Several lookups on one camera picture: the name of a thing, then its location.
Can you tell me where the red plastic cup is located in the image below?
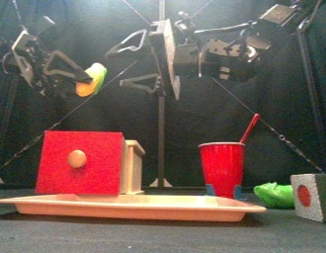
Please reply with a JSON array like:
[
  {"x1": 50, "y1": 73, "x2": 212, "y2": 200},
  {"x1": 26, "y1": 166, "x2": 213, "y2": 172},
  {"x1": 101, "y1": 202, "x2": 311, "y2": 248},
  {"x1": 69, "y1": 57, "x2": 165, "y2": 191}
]
[{"x1": 197, "y1": 141, "x2": 247, "y2": 200}]

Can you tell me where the black side frame post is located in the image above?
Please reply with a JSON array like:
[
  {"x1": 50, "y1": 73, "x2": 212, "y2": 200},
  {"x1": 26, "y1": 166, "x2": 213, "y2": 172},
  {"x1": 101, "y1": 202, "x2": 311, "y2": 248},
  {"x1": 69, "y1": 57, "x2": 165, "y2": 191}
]
[{"x1": 295, "y1": 19, "x2": 326, "y2": 173}]

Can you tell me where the light wooden drawer box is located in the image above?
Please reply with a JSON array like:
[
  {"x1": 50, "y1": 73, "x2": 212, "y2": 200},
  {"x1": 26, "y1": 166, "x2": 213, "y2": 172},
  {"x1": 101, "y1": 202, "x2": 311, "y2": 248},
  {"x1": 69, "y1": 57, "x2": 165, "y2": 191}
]
[{"x1": 118, "y1": 139, "x2": 148, "y2": 196}]

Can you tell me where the pink plastic tray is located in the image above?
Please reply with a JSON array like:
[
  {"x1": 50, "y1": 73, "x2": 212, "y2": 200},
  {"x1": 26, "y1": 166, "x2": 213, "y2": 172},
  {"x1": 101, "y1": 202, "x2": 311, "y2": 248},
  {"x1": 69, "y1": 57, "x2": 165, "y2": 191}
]
[{"x1": 0, "y1": 193, "x2": 268, "y2": 222}]

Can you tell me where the red drawer with wooden knob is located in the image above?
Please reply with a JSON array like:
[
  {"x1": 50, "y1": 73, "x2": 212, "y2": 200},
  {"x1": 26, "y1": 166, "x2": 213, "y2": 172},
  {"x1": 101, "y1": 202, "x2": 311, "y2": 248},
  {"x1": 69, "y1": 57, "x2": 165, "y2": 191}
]
[{"x1": 34, "y1": 129, "x2": 126, "y2": 196}]

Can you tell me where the green corn husk piece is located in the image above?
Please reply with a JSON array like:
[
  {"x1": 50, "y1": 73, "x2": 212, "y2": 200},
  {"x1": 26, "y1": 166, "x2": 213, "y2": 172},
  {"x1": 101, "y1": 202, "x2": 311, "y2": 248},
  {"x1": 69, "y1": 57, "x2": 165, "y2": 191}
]
[{"x1": 89, "y1": 61, "x2": 109, "y2": 96}]

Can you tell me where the crumpled green husk piece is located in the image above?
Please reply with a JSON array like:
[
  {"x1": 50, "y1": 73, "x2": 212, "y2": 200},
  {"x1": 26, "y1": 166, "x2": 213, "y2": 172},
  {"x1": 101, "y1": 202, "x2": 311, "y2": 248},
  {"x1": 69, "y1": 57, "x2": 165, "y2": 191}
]
[{"x1": 252, "y1": 181, "x2": 296, "y2": 210}]

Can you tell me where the white block with red dot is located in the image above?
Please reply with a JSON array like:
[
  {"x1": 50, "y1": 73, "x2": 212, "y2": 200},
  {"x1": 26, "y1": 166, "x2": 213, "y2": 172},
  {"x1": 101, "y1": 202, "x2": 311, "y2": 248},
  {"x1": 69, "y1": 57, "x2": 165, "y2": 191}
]
[{"x1": 288, "y1": 173, "x2": 326, "y2": 224}]

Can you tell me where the yellow toy corn cob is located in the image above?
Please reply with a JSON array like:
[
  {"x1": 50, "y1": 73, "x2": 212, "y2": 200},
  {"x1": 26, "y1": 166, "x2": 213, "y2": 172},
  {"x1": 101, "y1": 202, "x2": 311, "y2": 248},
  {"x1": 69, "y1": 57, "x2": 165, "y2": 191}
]
[{"x1": 74, "y1": 63, "x2": 102, "y2": 99}]

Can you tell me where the red plastic straw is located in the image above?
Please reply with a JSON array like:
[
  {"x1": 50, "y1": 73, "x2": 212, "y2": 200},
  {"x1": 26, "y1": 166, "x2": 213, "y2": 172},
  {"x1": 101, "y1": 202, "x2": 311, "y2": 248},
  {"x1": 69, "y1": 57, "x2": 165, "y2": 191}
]
[{"x1": 239, "y1": 113, "x2": 263, "y2": 145}]

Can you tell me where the blue cup holder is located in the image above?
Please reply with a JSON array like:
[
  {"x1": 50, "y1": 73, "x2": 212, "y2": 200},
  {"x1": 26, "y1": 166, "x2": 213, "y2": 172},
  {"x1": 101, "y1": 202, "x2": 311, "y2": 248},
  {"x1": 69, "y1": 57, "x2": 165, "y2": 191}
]
[{"x1": 204, "y1": 183, "x2": 249, "y2": 202}]

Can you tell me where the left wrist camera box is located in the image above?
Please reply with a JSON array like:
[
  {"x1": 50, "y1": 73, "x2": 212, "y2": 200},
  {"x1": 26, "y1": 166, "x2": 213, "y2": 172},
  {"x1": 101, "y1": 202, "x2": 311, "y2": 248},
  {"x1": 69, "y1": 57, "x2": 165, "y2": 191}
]
[{"x1": 29, "y1": 15, "x2": 56, "y2": 36}]

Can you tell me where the diagonal frame brace cable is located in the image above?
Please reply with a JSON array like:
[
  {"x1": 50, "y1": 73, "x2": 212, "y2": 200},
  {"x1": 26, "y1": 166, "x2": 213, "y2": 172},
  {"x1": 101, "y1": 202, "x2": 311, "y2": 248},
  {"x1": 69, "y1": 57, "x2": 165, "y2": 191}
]
[
  {"x1": 0, "y1": 59, "x2": 141, "y2": 175},
  {"x1": 209, "y1": 76, "x2": 326, "y2": 175}
]

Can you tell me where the vertical metal frame pole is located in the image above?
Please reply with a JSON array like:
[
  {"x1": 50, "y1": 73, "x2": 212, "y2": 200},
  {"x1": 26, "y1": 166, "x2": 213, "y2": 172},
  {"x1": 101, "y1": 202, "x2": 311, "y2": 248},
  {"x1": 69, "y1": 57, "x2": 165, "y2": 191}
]
[{"x1": 148, "y1": 0, "x2": 173, "y2": 189}]

